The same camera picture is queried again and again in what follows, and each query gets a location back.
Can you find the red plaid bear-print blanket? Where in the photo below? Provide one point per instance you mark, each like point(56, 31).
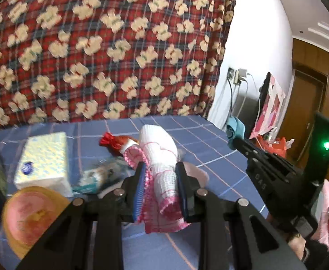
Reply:
point(97, 47)

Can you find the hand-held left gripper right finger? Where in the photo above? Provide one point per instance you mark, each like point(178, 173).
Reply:
point(182, 192)

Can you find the white plug charger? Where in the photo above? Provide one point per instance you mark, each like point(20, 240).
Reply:
point(242, 76)

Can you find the person's right forearm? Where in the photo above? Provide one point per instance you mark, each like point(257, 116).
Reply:
point(316, 250)

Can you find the pink patchwork cloth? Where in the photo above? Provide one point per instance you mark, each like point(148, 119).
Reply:
point(271, 104)

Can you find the wooden door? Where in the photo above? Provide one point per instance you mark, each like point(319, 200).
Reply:
point(302, 112)

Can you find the white knitted pink-trimmed cloth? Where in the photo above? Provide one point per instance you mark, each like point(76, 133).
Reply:
point(159, 152)

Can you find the red plastic bag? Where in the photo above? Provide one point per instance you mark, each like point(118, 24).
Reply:
point(277, 144)

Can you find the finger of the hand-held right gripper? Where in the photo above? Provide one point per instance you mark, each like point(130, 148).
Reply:
point(246, 147)

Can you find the teal sock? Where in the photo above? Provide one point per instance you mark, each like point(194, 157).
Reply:
point(234, 130)

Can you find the yellow white tissue packet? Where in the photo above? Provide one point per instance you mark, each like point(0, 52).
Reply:
point(43, 160)

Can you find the wall socket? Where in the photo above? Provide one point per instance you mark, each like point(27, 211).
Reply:
point(231, 73)

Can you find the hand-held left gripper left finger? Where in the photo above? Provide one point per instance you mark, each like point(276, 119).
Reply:
point(140, 192)

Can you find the clear teal cotton swab bag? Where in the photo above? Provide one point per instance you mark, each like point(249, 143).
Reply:
point(97, 177)

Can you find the black flat screen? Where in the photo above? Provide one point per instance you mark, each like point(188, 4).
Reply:
point(264, 92)

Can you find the blue checked bed sheet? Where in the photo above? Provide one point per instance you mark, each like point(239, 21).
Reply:
point(209, 152)

